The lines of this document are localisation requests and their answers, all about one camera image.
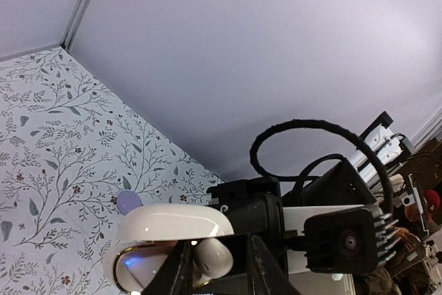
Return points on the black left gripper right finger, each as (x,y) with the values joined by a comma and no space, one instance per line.
(265,275)

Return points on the purple round case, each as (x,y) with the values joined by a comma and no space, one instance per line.
(128,201)

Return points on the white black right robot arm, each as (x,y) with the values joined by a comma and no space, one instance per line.
(341,185)

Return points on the right aluminium frame post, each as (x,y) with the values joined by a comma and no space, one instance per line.
(73,24)

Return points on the cream earbud charging case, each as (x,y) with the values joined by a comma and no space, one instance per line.
(148,234)

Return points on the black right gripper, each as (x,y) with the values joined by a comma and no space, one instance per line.
(253,207)

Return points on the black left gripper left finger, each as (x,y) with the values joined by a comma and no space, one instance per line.
(175,275)

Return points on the seated person in background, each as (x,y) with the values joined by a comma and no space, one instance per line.
(409,276)

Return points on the floral patterned table mat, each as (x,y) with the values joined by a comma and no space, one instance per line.
(69,147)

